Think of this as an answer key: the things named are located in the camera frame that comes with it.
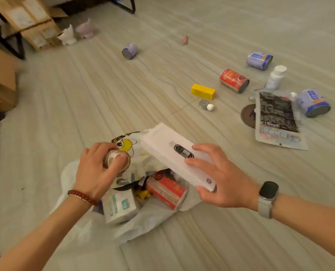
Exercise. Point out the white tissue pack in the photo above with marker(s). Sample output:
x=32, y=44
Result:
x=121, y=207

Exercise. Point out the person's left forearm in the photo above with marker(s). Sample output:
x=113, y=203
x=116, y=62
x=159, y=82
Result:
x=40, y=237

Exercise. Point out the person's left thumb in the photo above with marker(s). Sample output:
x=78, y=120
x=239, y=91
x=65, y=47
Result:
x=122, y=163

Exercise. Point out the grey wrist watch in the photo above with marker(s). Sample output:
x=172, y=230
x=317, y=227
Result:
x=268, y=194

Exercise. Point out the person's right middle finger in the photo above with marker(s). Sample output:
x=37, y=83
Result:
x=203, y=149

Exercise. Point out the red carton box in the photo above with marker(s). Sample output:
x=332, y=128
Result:
x=166, y=190

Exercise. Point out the plain brown cardboard box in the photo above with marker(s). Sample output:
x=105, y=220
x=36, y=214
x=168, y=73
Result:
x=0, y=78

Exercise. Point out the blue tin can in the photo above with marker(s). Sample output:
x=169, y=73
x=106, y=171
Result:
x=313, y=102
x=258, y=60
x=129, y=51

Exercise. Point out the black table leg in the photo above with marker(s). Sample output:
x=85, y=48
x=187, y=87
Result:
x=16, y=46

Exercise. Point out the red tin can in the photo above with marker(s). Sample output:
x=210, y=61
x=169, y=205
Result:
x=234, y=80

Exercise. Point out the pink cat figurine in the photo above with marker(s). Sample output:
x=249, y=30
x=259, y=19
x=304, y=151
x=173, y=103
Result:
x=85, y=30

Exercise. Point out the black metal stand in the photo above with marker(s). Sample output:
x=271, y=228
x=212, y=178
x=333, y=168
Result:
x=126, y=4

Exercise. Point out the black and white packet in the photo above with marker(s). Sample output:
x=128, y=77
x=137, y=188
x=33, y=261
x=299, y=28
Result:
x=277, y=121

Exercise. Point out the white printed plastic bag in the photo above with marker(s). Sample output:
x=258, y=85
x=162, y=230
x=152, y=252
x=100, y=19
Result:
x=145, y=220

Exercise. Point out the yellow carton box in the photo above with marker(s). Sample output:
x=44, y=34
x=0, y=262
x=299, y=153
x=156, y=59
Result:
x=203, y=91

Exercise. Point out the small silver can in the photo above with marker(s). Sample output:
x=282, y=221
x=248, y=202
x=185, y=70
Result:
x=112, y=158

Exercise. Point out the small labelled cardboard box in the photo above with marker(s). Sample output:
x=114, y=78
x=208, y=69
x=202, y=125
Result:
x=41, y=35

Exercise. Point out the small yellow toy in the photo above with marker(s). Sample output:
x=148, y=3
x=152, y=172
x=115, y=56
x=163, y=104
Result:
x=143, y=194

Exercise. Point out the white cat figurine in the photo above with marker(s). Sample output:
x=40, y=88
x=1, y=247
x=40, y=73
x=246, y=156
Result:
x=67, y=36

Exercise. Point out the person's right forearm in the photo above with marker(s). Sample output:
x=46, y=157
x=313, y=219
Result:
x=311, y=222

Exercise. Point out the person's right thumb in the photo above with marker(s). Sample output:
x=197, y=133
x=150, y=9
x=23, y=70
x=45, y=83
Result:
x=204, y=192

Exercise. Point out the white pill bottle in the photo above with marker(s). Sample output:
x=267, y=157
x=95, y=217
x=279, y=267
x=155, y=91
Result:
x=275, y=77

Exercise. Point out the small glass bottle white cap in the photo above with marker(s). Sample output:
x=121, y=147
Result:
x=204, y=104

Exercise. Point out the person's right hand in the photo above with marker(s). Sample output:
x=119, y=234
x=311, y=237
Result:
x=229, y=186

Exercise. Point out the small pink tube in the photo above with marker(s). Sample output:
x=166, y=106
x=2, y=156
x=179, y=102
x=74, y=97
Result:
x=185, y=40

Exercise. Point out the long white box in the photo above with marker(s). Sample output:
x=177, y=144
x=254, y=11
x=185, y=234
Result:
x=163, y=145

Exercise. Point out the person's left hand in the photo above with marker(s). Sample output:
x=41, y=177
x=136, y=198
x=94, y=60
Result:
x=92, y=174

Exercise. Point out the brown round coaster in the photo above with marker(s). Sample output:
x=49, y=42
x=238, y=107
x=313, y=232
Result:
x=248, y=115

